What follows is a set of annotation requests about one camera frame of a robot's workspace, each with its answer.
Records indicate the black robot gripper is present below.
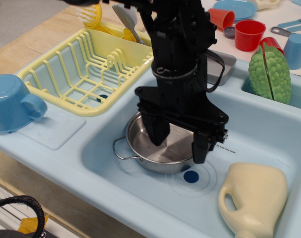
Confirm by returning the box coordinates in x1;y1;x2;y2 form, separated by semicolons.
135;63;229;164

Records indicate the small stainless steel pot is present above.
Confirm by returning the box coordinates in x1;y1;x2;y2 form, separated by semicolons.
113;112;194;174

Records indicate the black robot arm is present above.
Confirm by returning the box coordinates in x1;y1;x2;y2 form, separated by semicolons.
123;0;229;164

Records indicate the light blue toy sink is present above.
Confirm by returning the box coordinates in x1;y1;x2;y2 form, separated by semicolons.
0;60;301;238

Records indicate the yellow dish drying rack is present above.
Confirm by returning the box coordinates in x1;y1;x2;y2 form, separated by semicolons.
17;28;153;117

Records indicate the grey toy faucet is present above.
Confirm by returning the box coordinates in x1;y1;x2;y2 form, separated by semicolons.
207;50;237;86

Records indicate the cream plastic detergent bottle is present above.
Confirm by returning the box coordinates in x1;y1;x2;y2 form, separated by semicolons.
218;163;288;238

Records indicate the green toy bitter melon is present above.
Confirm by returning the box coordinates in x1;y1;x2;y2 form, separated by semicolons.
248;43;292;104

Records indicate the small grey lid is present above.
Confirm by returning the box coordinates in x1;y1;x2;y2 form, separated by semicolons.
223;26;235;39

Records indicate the red upright cup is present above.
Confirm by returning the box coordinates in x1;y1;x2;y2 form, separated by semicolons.
235;19;266;52

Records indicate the red cup lying down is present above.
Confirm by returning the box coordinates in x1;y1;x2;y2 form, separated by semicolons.
208;8;235;31

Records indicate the red cup behind melon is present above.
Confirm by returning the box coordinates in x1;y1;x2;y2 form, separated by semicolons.
259;37;285;55

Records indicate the white plastic spoon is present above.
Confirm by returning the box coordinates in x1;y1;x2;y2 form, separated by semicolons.
124;6;138;25

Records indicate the grey plastic spoon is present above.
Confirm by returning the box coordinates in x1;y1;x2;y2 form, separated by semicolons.
112;4;145;45

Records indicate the blue plastic plate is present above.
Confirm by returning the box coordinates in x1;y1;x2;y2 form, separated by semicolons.
212;0;257;21

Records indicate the blue plastic cup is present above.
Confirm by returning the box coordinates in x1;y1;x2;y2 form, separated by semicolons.
284;33;301;70

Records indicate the grey measuring spoon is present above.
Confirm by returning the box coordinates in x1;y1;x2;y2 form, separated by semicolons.
270;26;293;37

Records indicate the yellow dish brush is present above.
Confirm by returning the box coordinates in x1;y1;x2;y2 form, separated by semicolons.
76;3;114;36

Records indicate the cream toy teapot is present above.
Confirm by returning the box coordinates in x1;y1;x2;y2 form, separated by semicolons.
254;0;281;10

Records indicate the blue plastic spatula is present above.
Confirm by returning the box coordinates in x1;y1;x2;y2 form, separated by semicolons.
278;19;301;32

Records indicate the blue plastic mug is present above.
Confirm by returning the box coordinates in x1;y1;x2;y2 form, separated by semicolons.
0;74;47;132

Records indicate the yellow tape piece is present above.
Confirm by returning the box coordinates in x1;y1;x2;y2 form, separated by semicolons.
17;217;38;234

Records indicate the black braided cable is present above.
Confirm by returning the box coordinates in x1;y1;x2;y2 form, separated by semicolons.
0;195;46;238

